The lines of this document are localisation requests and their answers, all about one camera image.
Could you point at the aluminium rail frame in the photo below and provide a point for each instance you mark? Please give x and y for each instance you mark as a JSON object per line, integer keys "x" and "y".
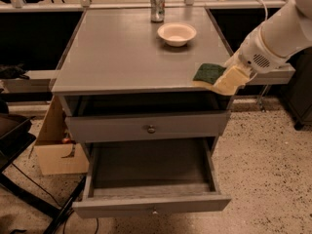
{"x": 39, "y": 7}

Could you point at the closed grey middle drawer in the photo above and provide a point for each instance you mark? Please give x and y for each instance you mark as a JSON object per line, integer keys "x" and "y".
{"x": 147, "y": 126}

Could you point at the black chair frame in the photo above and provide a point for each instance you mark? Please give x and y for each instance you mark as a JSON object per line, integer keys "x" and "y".
{"x": 29, "y": 202}

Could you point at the silver soda can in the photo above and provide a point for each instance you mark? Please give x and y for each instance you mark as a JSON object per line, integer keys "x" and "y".
{"x": 157, "y": 10}

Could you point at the green and yellow sponge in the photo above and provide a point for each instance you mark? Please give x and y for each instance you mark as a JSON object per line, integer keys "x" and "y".
{"x": 209, "y": 73}

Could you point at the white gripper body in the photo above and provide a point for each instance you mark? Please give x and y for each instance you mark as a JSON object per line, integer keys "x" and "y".
{"x": 254, "y": 57}

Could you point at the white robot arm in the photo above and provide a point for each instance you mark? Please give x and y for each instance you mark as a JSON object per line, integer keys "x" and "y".
{"x": 289, "y": 30}

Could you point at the open grey bottom drawer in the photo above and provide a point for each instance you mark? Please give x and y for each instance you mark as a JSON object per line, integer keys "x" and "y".
{"x": 150, "y": 177}

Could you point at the cardboard box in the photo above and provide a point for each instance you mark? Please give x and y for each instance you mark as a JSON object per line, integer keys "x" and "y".
{"x": 56, "y": 151}

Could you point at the white paper bowl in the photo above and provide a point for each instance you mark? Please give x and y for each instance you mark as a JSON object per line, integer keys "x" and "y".
{"x": 176, "y": 34}

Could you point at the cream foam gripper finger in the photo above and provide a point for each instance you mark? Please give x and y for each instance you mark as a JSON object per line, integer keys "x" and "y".
{"x": 229, "y": 82}

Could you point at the grey drawer cabinet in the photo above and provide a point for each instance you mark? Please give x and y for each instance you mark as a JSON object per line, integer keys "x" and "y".
{"x": 118, "y": 65}

